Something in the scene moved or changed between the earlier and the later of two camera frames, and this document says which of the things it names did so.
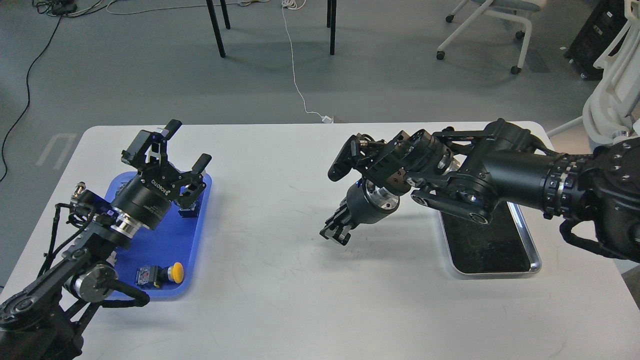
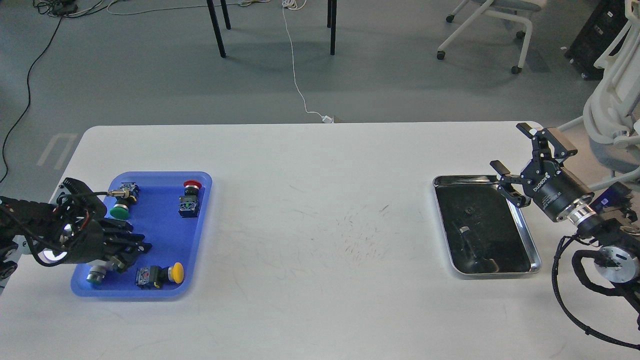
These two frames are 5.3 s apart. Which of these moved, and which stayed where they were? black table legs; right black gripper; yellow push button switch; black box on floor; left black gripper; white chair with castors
Moved: left black gripper; right black gripper
Stayed: black box on floor; black table legs; white chair with castors; yellow push button switch
